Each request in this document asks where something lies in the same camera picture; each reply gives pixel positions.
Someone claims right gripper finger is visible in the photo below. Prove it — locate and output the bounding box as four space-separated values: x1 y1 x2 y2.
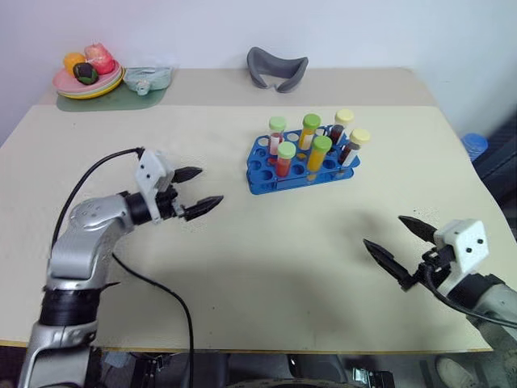
362 238 414 287
397 215 437 246

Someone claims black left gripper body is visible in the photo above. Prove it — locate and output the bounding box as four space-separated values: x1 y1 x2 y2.
155 183 191 222

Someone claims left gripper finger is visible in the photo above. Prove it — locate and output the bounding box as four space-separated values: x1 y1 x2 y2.
172 167 204 184
183 195 225 222

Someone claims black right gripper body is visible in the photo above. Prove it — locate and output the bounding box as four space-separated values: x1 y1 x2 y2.
399 246 457 292

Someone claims red tube green cap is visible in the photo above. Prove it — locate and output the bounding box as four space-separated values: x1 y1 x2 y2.
268 116 288 155
275 141 297 179

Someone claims brown tube yellow cap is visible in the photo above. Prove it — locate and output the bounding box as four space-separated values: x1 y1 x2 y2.
329 108 356 145
338 128 372 167

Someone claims yellow tube green cap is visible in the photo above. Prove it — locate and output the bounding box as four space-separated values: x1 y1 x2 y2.
306 135 334 173
298 113 322 149

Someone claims blue test tube rack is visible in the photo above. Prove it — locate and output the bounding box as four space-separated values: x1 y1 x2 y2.
245 128 362 196

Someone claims green place mat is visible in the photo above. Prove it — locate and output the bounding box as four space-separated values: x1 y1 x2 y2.
55 66 174 113

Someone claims blue ribbed plastic lid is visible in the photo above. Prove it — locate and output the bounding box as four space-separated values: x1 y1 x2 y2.
460 132 490 163

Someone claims light green fabric pouch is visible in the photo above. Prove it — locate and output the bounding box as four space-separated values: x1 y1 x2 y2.
122 65 174 96

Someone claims black office chair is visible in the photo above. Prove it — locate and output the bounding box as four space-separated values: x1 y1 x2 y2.
470 108 517 239

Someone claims white sneaker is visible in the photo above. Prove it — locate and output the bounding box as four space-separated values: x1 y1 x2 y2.
435 356 474 388

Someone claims yellow plate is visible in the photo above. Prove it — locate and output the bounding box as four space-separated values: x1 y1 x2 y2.
57 74 124 100

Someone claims black metal clamp under table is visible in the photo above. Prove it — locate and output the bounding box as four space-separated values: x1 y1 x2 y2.
352 367 396 388

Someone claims dark rounded shape under table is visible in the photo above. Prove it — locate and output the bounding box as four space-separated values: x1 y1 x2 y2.
288 354 351 383

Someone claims grey foam face pad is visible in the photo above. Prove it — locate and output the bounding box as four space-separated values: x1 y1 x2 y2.
246 46 310 95

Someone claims light green plate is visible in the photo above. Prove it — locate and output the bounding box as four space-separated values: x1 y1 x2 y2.
54 72 124 99

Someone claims dark green round fruit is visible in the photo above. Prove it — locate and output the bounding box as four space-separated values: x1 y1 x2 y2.
72 62 99 86

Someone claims pink apple in foam net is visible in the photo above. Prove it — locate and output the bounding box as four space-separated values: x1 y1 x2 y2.
83 43 116 76

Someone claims pink plate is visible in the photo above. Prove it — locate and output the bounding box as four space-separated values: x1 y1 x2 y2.
52 61 122 94

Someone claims orange fruit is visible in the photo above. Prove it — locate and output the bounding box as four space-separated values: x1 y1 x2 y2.
62 52 86 74

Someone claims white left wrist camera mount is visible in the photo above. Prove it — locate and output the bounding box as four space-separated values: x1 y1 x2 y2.
134 149 175 224

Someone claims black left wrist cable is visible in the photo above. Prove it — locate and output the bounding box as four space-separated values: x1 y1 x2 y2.
50 147 145 248

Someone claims long black left arm cable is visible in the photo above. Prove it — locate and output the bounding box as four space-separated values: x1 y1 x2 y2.
111 252 195 388

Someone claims black metal bracket under table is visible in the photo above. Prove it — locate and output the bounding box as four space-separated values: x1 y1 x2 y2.
127 353 181 388

